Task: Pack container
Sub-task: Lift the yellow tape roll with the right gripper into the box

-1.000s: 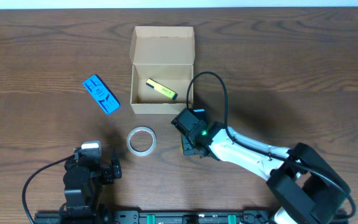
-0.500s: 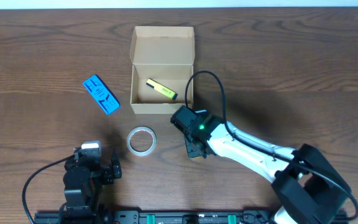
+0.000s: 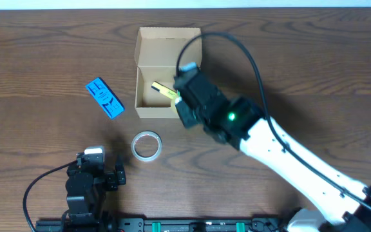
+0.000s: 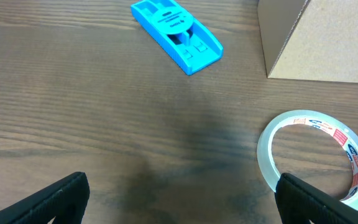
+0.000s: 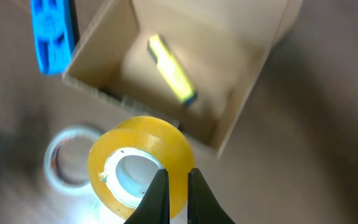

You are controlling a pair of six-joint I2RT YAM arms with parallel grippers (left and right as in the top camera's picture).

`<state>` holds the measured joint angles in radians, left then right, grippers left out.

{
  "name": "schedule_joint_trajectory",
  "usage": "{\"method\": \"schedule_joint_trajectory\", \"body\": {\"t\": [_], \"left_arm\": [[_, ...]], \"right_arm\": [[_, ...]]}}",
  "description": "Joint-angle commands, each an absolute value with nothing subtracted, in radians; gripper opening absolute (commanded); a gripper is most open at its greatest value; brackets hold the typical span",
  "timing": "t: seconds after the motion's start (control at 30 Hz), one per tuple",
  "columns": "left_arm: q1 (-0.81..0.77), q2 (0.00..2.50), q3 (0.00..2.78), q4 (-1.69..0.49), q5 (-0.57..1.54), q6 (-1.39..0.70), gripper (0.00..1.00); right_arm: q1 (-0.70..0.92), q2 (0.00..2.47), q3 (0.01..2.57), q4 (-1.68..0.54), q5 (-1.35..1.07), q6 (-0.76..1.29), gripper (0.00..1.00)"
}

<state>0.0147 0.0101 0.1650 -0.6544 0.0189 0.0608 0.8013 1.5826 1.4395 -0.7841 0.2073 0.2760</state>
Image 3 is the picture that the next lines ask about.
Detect black cable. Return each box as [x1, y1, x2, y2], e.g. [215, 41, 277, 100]
[175, 32, 371, 223]
[23, 160, 78, 232]

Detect blue plastic tape dispenser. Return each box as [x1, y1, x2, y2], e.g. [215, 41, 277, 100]
[86, 77, 125, 119]

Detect clear adhesive tape roll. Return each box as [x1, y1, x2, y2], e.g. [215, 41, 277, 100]
[131, 131, 162, 162]

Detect black mounting rail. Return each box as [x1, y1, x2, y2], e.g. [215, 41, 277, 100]
[35, 217, 286, 232]

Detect right black cable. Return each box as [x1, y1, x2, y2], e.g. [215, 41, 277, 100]
[175, 32, 371, 223]

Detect left black cable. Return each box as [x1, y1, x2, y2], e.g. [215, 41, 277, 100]
[23, 160, 78, 232]

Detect open cardboard box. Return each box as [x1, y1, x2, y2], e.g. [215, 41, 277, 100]
[135, 27, 201, 119]

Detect yellow highlighter pen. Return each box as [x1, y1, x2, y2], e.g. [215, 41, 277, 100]
[151, 82, 178, 99]

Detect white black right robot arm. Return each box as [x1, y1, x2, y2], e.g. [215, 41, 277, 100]
[174, 96, 371, 231]

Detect small yellow tape roll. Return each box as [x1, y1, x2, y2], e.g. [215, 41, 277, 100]
[170, 97, 178, 114]

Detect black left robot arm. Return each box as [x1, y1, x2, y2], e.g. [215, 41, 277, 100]
[66, 153, 126, 225]

